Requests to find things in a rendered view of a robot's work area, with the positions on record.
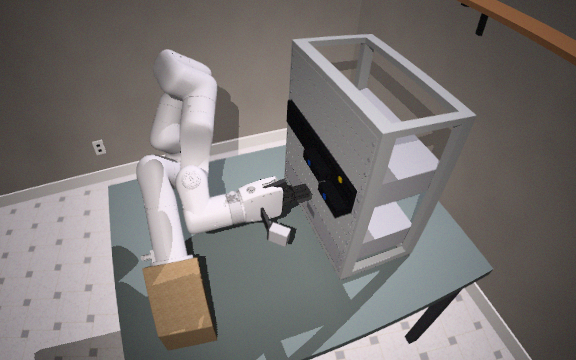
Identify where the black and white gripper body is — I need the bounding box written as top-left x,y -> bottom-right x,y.
236,177 -> 283,222

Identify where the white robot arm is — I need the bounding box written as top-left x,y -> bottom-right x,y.
136,50 -> 244,266

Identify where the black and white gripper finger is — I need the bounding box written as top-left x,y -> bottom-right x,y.
282,194 -> 310,212
263,179 -> 310,198

